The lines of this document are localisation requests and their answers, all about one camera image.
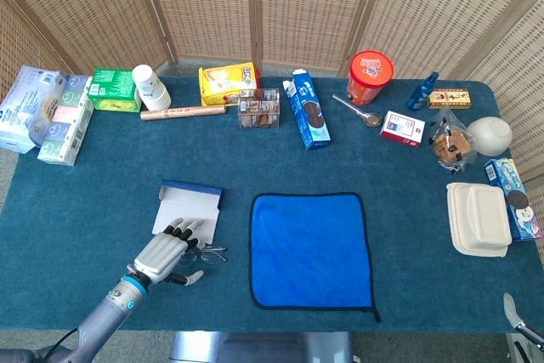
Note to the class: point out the blue glasses case grey lining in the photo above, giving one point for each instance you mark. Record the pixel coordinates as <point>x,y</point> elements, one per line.
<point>187,205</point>

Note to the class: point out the wicker folding screen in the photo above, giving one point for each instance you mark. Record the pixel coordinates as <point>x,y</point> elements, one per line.
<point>204,6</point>

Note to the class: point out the teal table carpet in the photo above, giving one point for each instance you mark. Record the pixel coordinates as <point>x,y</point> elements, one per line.
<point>106,193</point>

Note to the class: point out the green tissue pack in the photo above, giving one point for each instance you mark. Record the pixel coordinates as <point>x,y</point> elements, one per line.
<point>112,86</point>

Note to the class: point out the white paper cup stack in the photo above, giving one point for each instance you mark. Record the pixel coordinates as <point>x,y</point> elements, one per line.
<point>151,86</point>

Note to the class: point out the blue cartoon cookie box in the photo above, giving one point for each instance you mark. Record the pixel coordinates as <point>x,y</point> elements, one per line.
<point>514,193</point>

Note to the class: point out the beige takeout container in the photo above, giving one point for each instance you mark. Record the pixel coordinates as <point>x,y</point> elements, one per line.
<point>480,218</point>

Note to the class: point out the pastel tissue multipack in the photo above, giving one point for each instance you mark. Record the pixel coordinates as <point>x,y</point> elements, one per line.
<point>64,133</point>

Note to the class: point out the metal spoon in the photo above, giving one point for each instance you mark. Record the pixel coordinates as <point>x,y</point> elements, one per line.
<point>374,120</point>

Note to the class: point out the pale blue tissue bag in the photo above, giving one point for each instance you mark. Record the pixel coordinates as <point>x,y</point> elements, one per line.
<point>25,108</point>

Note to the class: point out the yellow bread package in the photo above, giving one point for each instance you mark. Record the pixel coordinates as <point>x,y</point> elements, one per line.
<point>225,80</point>

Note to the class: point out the wire-frame eyeglasses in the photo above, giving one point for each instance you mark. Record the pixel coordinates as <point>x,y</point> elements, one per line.
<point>214,254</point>

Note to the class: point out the red white small box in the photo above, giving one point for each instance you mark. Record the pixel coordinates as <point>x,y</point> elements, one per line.
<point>401,129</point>

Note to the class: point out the long blue cookie box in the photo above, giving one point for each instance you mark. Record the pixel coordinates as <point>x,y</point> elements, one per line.
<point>310,120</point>

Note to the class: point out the clear bag of biscuits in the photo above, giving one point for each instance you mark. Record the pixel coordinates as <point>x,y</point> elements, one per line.
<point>452,144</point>

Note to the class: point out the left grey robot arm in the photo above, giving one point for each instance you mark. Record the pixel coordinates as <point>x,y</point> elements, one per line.
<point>106,316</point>

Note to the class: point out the white upturned bowl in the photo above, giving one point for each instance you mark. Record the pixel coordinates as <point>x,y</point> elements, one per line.
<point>491,135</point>

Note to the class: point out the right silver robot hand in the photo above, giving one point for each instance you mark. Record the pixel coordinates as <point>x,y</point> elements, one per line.
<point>512,307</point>

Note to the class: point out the brown paper wrapped roll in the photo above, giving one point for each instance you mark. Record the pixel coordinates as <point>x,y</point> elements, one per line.
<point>183,112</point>

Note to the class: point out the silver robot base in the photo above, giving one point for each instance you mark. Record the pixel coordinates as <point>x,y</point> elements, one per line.
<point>255,348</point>

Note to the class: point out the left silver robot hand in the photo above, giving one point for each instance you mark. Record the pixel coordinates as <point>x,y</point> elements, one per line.
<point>161,256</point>

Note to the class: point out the yellow brown small box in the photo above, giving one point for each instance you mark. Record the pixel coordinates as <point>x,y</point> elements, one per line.
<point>450,98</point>

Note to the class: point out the blue spray bottle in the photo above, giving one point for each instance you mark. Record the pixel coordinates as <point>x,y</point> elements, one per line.
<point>421,93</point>

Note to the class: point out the clear box brown cookies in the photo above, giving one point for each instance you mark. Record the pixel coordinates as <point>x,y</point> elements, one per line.
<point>259,110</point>

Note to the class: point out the blue cloth black trim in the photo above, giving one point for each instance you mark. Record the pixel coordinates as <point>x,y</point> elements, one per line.
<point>310,252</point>

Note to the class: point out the orange instant noodle tub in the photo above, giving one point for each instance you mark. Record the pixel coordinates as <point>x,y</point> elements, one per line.
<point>370,69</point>

